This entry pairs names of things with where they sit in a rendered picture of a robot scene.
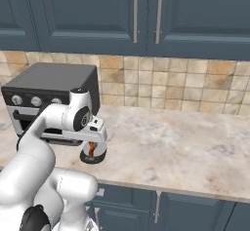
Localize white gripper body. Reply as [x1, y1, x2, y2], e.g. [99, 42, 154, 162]
[66, 127, 108, 147]

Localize black toaster oven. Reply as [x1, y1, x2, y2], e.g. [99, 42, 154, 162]
[0, 62, 102, 147]

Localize blue base cupboard door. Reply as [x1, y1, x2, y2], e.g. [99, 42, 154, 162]
[85, 183, 158, 231]
[224, 201, 250, 231]
[155, 191, 227, 231]

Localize black toaster oven handle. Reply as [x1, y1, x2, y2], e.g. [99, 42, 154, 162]
[12, 109, 43, 123]

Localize silver base cupboard handle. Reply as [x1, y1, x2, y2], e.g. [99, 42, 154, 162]
[153, 191, 162, 225]

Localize blue wall cupboard door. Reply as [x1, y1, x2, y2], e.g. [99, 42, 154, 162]
[146, 0, 250, 62]
[23, 0, 148, 58]
[0, 0, 41, 53]

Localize silver wall cupboard handle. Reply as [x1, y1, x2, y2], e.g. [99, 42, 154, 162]
[132, 0, 140, 45]
[154, 0, 164, 45]

